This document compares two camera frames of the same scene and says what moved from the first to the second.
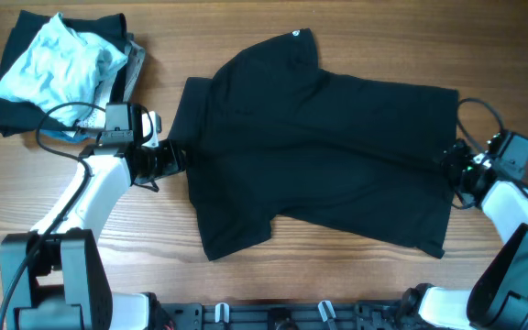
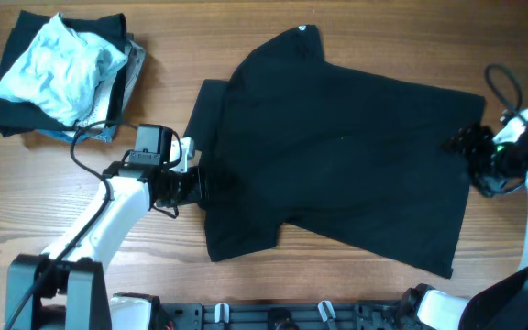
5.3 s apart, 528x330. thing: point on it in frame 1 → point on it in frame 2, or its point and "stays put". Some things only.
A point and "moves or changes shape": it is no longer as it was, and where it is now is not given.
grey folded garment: [136, 57] stays put
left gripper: [174, 160] → [195, 191]
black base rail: [297, 315] stays put
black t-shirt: [271, 139] moves or changes shape
